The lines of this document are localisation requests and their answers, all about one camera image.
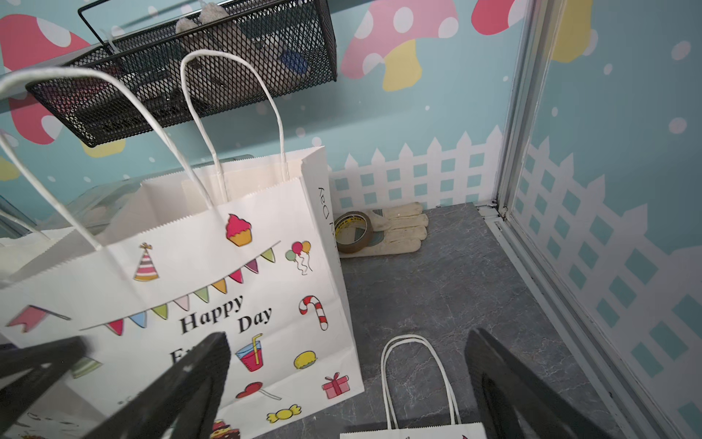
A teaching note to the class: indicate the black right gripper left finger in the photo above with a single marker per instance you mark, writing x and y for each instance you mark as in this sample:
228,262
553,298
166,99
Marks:
184,401

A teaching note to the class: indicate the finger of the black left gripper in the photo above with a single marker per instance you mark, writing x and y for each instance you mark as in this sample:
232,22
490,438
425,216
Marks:
31,372

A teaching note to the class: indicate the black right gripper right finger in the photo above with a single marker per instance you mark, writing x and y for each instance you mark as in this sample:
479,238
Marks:
506,390

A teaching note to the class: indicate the white paper gift bag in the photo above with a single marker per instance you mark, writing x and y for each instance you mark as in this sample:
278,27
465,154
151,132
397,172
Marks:
420,389

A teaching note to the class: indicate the clear plastic storage box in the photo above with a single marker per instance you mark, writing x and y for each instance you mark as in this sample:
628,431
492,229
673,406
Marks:
94,209

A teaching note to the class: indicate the brown packing tape roll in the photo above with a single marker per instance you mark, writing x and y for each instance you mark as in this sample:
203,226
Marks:
353,232

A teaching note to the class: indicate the black wire mesh wall basket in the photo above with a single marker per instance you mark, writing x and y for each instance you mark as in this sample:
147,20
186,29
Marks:
255,50

